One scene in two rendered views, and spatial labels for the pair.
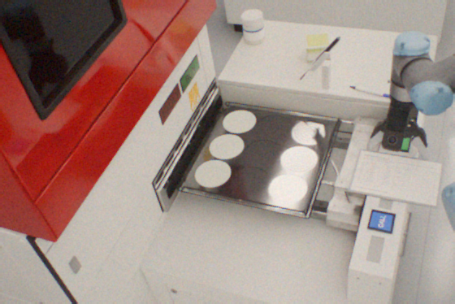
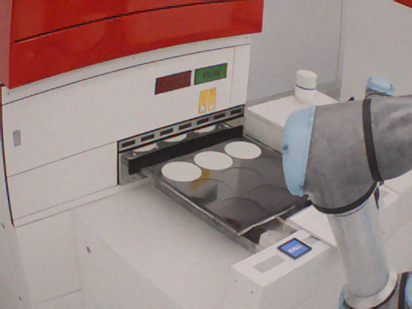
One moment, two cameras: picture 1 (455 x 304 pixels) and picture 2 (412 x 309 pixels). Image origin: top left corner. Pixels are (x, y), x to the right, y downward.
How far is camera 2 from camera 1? 0.61 m
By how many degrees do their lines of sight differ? 23
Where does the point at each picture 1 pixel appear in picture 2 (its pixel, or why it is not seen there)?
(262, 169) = (229, 187)
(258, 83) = (280, 124)
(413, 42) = (379, 80)
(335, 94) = not seen: hidden behind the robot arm
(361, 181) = (305, 217)
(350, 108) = not seen: hidden behind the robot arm
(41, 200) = (16, 45)
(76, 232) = (30, 113)
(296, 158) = (269, 194)
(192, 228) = (134, 209)
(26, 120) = not seen: outside the picture
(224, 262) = (138, 242)
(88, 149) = (67, 39)
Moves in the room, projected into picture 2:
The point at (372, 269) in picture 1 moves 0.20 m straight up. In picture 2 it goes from (251, 274) to (267, 186)
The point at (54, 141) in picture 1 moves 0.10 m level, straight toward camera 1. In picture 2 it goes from (47, 13) to (37, 23)
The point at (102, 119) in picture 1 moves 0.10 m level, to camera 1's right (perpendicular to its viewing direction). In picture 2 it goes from (91, 26) to (128, 30)
